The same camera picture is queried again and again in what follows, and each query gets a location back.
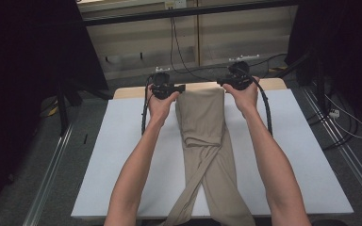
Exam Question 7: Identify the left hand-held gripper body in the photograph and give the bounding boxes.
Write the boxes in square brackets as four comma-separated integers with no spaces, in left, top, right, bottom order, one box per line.
[150,66,173,101]

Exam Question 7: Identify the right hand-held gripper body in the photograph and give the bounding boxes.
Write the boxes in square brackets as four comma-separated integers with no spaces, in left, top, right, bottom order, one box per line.
[227,55,260,92]

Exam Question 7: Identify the beige pants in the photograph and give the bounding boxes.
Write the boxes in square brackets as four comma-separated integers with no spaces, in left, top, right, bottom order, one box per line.
[159,87,257,226]

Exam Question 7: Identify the person's right hand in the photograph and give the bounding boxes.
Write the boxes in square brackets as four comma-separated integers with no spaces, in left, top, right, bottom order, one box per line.
[222,75,261,116]

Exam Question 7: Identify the person's left hand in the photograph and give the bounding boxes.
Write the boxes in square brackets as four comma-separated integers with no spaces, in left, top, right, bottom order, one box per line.
[146,85,182,122]

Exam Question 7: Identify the light wooden cabinet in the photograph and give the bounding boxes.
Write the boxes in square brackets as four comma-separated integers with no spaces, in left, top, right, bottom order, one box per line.
[76,0,299,81]

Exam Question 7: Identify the white board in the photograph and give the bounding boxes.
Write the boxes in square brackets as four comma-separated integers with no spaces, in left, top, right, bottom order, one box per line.
[70,89,354,219]

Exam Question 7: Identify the black horizontal bar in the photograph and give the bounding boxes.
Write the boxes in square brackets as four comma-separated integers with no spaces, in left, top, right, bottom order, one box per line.
[82,0,300,27]

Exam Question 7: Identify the black metal stand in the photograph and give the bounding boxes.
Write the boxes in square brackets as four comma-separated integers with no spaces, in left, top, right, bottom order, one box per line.
[274,46,328,116]
[56,78,111,137]

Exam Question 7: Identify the black curtain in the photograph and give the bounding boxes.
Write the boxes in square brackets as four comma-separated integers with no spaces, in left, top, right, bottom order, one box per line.
[0,0,109,220]
[284,0,362,126]

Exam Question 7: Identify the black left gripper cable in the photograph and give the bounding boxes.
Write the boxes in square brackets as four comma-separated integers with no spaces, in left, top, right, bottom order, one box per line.
[140,73,156,136]

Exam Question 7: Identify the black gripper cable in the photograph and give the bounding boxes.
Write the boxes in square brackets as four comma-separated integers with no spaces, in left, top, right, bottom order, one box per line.
[248,74,274,137]
[140,73,156,136]

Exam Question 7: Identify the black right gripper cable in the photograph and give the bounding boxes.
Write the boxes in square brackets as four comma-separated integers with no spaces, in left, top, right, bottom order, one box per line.
[248,74,274,137]

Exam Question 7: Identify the black hanging cable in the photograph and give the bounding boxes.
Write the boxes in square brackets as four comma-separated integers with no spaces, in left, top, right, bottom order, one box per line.
[169,8,288,83]

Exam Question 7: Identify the white wall socket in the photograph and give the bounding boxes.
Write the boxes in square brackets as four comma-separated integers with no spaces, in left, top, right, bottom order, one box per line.
[164,0,188,9]

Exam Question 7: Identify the white floor cable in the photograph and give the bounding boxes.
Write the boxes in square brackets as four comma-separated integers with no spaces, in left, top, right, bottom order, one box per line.
[323,93,362,140]

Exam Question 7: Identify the black floor cables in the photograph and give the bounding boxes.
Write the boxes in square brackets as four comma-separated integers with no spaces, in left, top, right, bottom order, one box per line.
[305,90,359,151]

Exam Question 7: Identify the aluminium floor rail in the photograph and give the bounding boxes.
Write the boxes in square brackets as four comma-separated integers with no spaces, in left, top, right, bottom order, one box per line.
[22,123,74,226]
[300,86,362,215]

